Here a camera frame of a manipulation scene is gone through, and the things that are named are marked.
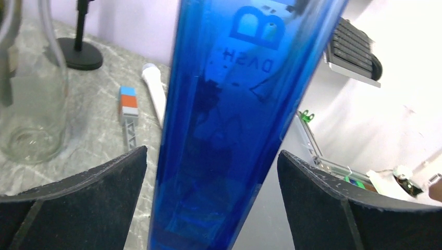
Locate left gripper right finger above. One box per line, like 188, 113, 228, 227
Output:
277, 150, 441, 249

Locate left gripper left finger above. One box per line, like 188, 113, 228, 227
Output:
1, 146, 148, 249

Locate blue square glass bottle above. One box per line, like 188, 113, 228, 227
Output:
148, 1, 347, 249

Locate clear empty glass bottle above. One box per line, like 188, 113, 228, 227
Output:
1, 1, 68, 164

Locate grey tool coloured blocks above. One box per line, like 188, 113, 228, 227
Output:
118, 86, 139, 151

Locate white toy microphone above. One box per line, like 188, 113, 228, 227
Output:
141, 63, 166, 129

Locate aluminium frame rail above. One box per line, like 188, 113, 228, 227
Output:
295, 110, 377, 193

